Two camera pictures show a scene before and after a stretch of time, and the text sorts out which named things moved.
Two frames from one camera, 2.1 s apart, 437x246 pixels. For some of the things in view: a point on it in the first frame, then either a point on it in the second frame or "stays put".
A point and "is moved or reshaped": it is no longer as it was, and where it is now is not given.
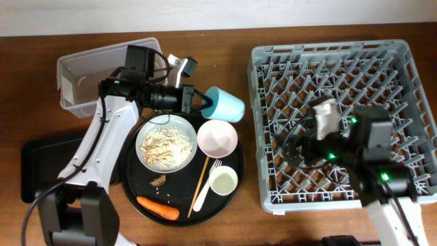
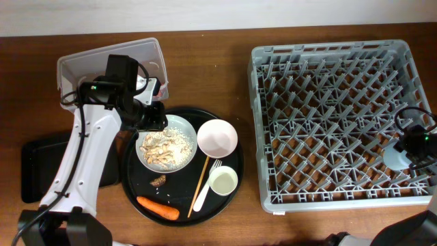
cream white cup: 222,180 stays put
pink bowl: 217,139 stays put
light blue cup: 224,107 is moved or reshaped
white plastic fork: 205,190 stays put
